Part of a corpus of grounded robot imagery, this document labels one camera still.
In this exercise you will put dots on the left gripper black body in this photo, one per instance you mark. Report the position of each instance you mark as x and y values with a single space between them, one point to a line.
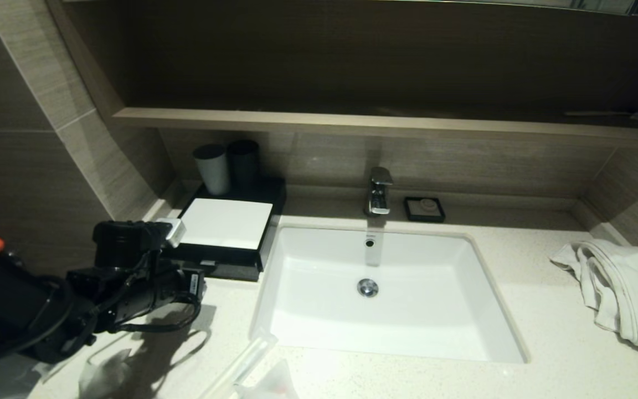
153 296

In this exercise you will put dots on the black glossy drawer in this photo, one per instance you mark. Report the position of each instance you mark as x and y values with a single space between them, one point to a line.
236 271

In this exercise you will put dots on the black cup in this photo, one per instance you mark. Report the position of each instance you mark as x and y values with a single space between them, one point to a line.
244 163

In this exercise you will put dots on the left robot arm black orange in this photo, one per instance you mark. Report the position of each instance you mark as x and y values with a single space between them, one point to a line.
14 299

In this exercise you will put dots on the black box with white lid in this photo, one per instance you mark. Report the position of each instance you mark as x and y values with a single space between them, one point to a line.
225 221

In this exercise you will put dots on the crumpled white wrapper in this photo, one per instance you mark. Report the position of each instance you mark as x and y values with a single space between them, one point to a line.
103 377

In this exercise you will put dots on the clear plastic tube package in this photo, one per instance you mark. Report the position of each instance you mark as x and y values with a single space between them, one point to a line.
241 363

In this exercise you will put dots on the grey cup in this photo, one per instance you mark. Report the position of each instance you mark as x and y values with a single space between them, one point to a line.
212 169

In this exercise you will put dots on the white sachet with red print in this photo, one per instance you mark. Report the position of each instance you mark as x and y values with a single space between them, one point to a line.
274 385

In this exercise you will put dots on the chrome sink drain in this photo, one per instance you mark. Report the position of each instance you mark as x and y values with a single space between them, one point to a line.
368 287

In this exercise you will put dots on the chrome faucet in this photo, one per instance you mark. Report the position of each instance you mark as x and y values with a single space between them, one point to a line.
379 191

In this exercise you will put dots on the white rectangular sink basin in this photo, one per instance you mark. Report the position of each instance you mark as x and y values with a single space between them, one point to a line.
418 310

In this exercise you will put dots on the black square soap dish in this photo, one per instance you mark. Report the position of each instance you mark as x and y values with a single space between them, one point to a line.
408 213

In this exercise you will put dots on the round white soap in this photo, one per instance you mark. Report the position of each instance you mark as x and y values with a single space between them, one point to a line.
425 207

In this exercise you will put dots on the white crumpled towel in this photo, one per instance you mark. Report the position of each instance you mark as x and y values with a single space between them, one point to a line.
629 293

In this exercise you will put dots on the wooden wall shelf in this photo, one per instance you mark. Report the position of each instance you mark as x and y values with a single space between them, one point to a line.
352 123

